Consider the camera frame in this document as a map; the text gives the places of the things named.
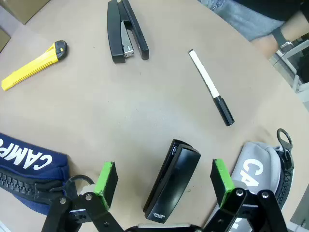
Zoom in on right gripper black-green right finger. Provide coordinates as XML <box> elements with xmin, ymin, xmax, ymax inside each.
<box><xmin>204</xmin><ymin>159</ymin><xmax>289</xmax><ymax>232</ymax></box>

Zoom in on right gripper black-green left finger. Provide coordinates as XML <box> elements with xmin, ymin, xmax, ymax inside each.
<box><xmin>42</xmin><ymin>161</ymin><xmax>126</xmax><ymax>232</ymax></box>

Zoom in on grey campus pencil case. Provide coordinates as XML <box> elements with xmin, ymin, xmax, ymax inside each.
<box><xmin>207</xmin><ymin>128</ymin><xmax>295</xmax><ymax>232</ymax></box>

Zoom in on navy campus pencil case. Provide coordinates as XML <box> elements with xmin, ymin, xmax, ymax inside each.
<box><xmin>0</xmin><ymin>132</ymin><xmax>95</xmax><ymax>216</ymax></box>

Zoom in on white marker black cap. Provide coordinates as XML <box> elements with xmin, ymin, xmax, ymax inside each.
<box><xmin>188</xmin><ymin>49</ymin><xmax>235</xmax><ymax>127</ymax></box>

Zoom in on yellow black utility knife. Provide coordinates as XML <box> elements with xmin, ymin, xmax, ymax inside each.
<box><xmin>1</xmin><ymin>40</ymin><xmax>68</xmax><ymax>91</ymax></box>

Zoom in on person's left forearm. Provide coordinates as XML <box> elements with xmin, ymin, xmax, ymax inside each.
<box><xmin>272</xmin><ymin>11</ymin><xmax>309</xmax><ymax>45</ymax></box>

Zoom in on brown cardboard box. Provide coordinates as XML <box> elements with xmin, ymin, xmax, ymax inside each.
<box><xmin>0</xmin><ymin>28</ymin><xmax>12</xmax><ymax>53</ymax></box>
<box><xmin>4</xmin><ymin>0</ymin><xmax>52</xmax><ymax>25</ymax></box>

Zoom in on person's left hand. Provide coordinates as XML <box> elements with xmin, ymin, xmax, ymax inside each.
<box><xmin>251</xmin><ymin>35</ymin><xmax>280</xmax><ymax>58</ymax></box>

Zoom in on black deli stapler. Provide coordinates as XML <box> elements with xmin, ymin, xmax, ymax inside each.
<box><xmin>142</xmin><ymin>139</ymin><xmax>202</xmax><ymax>224</ymax></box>

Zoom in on black wrist watch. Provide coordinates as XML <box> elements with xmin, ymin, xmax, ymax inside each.
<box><xmin>272</xmin><ymin>26</ymin><xmax>294</xmax><ymax>51</ymax></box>

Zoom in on blue jeans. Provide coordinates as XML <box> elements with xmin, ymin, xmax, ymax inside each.
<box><xmin>197</xmin><ymin>0</ymin><xmax>286</xmax><ymax>42</ymax></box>

